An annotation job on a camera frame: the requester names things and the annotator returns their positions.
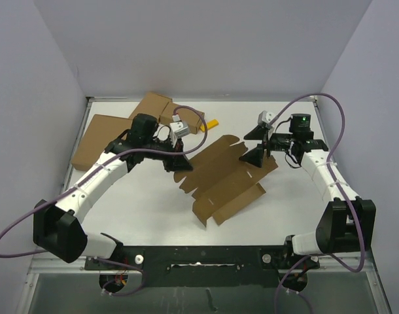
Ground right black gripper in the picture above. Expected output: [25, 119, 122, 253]
[239, 125, 295, 167]

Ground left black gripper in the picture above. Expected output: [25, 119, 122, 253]
[143, 133, 193, 172]

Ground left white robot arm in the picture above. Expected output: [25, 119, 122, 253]
[33, 114, 193, 269]

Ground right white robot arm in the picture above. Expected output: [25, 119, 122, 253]
[240, 111, 376, 268]

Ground long folded cardboard box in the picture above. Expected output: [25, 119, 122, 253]
[160, 102, 203, 134]

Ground square folded cardboard box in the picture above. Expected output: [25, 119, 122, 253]
[128, 92, 173, 122]

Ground large folded cardboard box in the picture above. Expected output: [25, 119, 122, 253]
[71, 114, 132, 171]

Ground yellow rectangular block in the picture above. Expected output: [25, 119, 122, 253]
[200, 119, 219, 132]

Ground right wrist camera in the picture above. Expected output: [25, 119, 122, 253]
[258, 111, 276, 129]

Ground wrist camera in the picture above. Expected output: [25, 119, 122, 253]
[169, 120, 190, 139]
[258, 111, 276, 129]

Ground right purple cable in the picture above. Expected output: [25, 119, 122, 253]
[266, 93, 367, 314]

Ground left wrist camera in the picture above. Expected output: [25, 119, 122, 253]
[169, 120, 190, 139]

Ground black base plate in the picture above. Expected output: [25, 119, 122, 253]
[84, 245, 320, 288]

